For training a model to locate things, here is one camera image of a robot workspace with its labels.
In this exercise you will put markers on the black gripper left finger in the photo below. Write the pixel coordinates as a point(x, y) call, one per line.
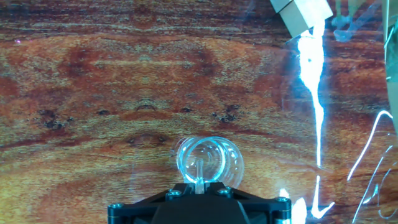
point(177, 193)

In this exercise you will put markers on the glossy wood print mat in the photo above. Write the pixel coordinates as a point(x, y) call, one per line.
point(124, 93)

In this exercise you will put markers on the glass beaker with water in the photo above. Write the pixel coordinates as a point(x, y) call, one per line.
point(217, 158)

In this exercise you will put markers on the clear glass stirring rod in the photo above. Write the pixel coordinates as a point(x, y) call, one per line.
point(199, 174)

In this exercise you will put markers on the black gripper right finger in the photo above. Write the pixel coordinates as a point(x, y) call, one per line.
point(220, 191)

